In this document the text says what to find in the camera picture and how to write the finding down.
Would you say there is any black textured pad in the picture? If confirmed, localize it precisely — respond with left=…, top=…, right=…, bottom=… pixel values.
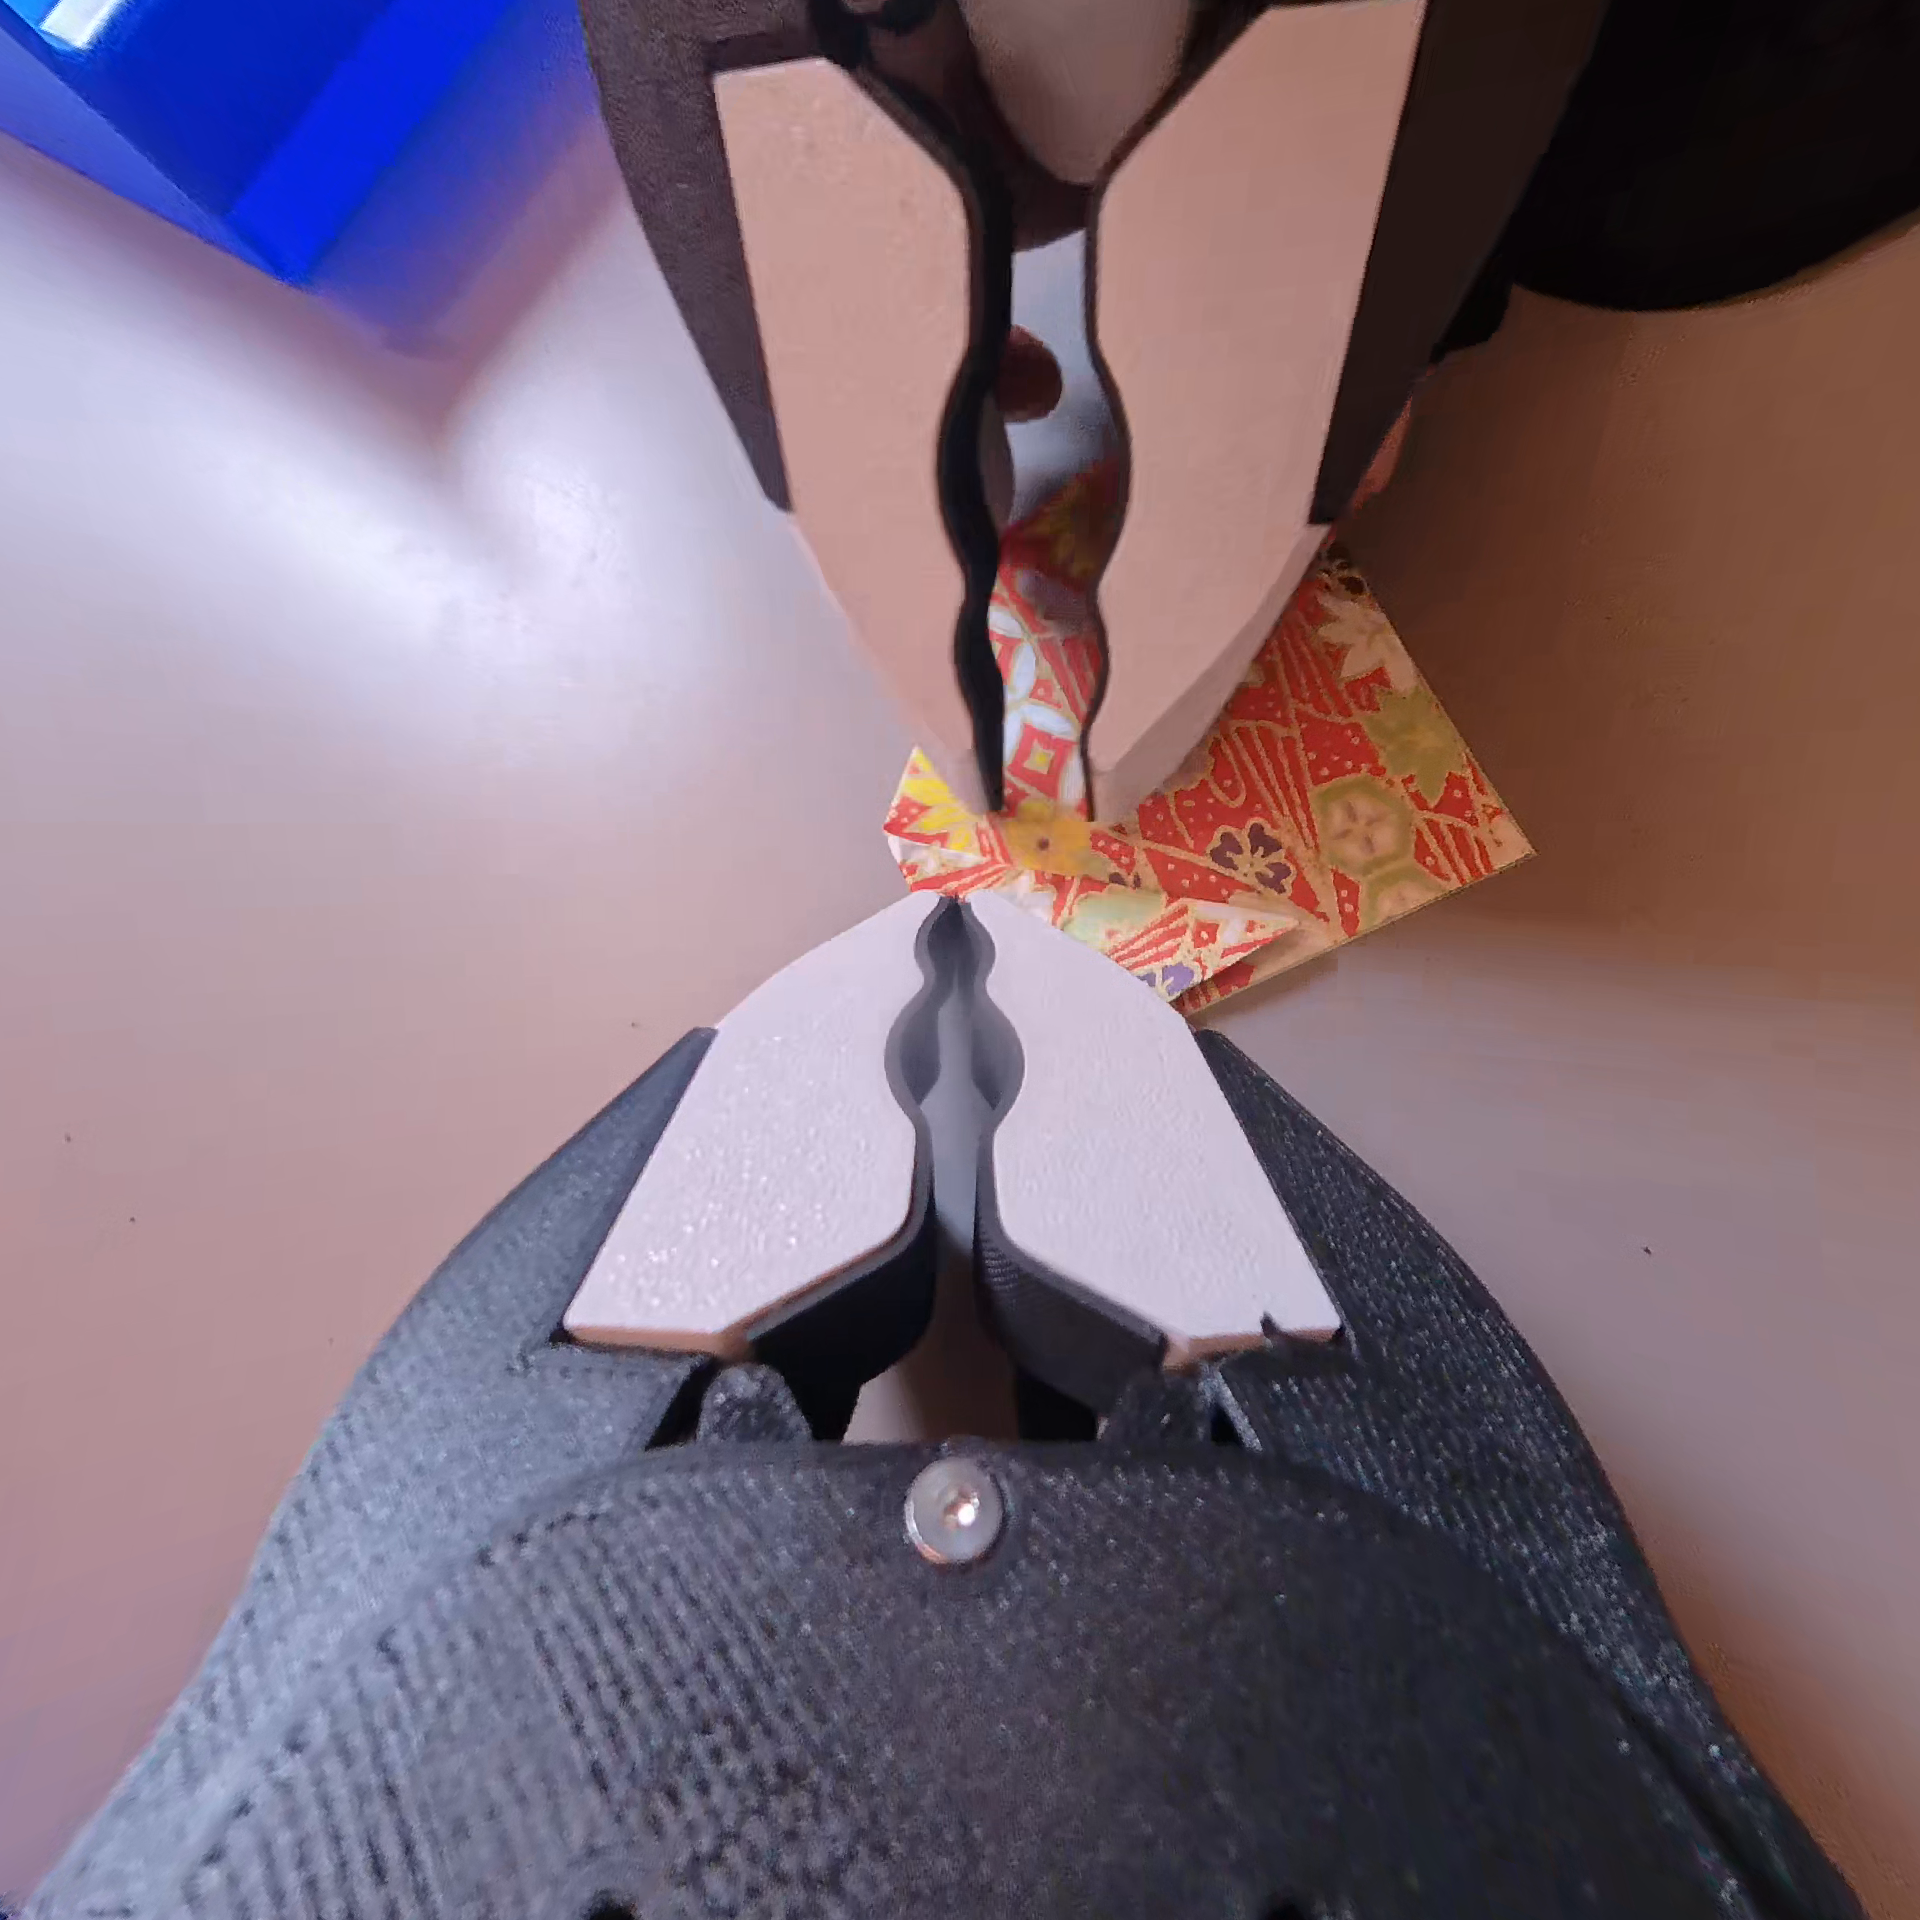
left=1440, top=0, right=1920, bottom=351

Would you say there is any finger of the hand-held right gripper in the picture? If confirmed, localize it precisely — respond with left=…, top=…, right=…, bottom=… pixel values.
left=710, top=37, right=1014, bottom=823
left=1084, top=0, right=1430, bottom=831

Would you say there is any green backed red floral paper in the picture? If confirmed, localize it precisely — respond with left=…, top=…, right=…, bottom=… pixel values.
left=884, top=450, right=1536, bottom=1023

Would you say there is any blue plastic bin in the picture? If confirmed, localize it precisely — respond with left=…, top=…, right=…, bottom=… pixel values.
left=0, top=0, right=605, bottom=342

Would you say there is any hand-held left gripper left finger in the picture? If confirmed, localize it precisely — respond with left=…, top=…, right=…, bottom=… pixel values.
left=567, top=884, right=954, bottom=1441

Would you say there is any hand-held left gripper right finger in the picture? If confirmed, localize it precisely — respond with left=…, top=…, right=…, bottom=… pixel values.
left=965, top=884, right=1347, bottom=1441

